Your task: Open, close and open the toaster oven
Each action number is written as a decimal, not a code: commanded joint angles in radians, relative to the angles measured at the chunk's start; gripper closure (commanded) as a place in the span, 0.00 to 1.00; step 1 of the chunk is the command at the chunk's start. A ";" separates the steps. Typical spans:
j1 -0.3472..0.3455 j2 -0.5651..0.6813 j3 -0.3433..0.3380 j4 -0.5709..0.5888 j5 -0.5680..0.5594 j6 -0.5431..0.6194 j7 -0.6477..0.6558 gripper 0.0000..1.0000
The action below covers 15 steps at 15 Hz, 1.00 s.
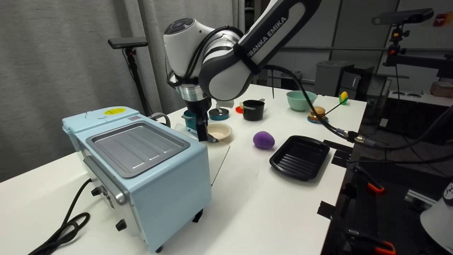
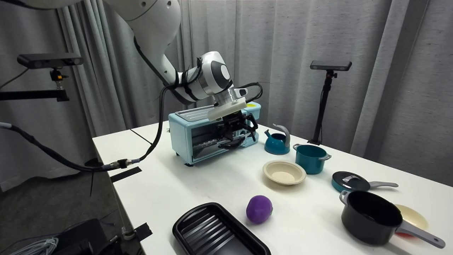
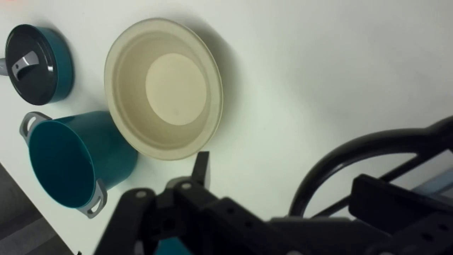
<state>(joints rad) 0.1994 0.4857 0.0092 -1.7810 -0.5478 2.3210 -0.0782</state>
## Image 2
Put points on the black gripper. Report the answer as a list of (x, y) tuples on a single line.
[(237, 122)]

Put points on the light blue toaster oven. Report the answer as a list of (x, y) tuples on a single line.
[(181, 136)]

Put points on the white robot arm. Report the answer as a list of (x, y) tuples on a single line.
[(150, 18)]

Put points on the teal mug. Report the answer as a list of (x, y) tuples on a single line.
[(276, 143)]

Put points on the beige bowl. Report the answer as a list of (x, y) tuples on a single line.
[(284, 173)]

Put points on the teal toy pot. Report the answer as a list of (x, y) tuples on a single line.
[(308, 160)]

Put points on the purple ball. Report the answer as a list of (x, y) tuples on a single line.
[(259, 208)]

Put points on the black grill tray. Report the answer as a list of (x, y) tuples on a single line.
[(212, 234)]

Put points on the black tape strip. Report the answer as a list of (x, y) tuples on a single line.
[(142, 231), (125, 174)]

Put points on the teal frying pan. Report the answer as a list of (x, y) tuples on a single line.
[(383, 184)]

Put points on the grey curtain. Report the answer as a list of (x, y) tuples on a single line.
[(400, 93)]

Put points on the black bag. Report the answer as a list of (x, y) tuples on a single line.
[(84, 238)]

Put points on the beige plate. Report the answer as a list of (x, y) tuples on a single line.
[(414, 215)]

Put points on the crumpled clear plastic bag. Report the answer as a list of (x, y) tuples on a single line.
[(32, 246)]

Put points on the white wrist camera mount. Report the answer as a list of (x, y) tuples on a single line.
[(226, 108)]

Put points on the black camera tripod stand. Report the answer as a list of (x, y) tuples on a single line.
[(325, 93)]

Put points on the black stereo camera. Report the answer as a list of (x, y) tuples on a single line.
[(329, 65), (46, 59)]

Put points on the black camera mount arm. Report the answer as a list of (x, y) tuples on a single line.
[(32, 95)]

